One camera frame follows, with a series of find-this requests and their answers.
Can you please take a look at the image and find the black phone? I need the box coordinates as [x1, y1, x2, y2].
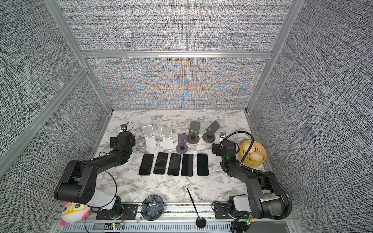
[197, 153, 209, 176]

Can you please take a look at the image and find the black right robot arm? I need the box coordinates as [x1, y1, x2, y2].
[211, 140, 292, 220]

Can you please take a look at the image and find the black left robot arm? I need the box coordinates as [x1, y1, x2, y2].
[54, 131, 136, 219]

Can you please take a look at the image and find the white phone stand left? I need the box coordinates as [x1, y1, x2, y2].
[142, 125, 156, 148]

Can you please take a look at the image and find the white phone stand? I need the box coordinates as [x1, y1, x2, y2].
[161, 126, 173, 150]
[142, 125, 156, 148]

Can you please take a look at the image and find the white phone stand centre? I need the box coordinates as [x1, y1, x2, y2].
[161, 126, 173, 150]

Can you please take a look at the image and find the purple round phone stand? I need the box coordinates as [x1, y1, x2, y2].
[176, 133, 188, 154]

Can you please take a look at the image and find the steamed bun upper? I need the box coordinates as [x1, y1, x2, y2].
[241, 141, 255, 154]

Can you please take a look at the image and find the steamed bun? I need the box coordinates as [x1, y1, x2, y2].
[241, 141, 255, 154]
[249, 151, 264, 162]

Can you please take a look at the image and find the steamed bun lower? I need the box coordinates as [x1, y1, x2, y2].
[249, 151, 264, 162]

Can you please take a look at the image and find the yellow bamboo steamer basket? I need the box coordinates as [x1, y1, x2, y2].
[238, 140, 267, 168]

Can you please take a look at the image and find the dark patterned round bowl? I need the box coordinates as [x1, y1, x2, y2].
[140, 195, 165, 221]

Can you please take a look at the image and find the white pink plush toy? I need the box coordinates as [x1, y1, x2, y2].
[60, 201, 91, 226]

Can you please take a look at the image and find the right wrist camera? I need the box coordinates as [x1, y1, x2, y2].
[219, 132, 227, 142]

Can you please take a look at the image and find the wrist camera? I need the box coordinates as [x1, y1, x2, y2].
[120, 124, 127, 132]
[219, 132, 227, 142]

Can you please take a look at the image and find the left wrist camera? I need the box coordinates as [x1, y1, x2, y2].
[120, 124, 127, 132]

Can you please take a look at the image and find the black corrugated cable conduit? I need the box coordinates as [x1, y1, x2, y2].
[222, 130, 292, 233]

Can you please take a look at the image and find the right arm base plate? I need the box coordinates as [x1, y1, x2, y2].
[211, 202, 253, 219]

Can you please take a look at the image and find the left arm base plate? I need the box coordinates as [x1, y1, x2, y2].
[96, 204, 139, 220]

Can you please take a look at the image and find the black long-handled spoon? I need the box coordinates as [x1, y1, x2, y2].
[187, 187, 207, 229]

